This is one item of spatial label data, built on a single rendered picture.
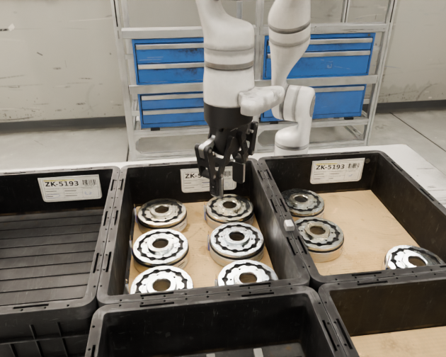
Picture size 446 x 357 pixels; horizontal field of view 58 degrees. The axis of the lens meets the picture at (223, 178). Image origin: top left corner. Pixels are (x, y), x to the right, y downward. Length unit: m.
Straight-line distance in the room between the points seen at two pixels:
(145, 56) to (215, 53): 2.00
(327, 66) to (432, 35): 1.55
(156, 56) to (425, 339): 2.17
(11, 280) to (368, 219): 0.71
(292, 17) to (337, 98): 2.01
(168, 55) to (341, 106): 1.21
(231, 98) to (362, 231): 0.45
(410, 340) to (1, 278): 0.69
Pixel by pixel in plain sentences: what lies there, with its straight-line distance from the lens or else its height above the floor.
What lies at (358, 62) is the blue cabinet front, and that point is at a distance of 2.86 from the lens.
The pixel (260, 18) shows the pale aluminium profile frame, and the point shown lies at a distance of 2.57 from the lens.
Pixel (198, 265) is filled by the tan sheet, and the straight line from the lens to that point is 0.76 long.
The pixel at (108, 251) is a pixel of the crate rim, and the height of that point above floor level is 0.93.
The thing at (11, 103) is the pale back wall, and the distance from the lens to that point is 3.73.
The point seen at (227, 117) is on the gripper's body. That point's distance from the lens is 0.58.
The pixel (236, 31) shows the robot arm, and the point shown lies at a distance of 0.55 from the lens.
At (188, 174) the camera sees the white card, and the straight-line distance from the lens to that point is 0.89.
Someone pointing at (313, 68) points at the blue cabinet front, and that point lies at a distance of 2.75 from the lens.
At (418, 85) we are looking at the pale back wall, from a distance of 4.21.
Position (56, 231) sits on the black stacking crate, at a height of 0.83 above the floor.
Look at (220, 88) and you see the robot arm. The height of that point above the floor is 1.17.
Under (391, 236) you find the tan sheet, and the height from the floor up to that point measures 0.83.
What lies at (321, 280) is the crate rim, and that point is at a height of 0.93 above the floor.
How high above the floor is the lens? 1.34
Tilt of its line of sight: 30 degrees down
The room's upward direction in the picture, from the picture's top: straight up
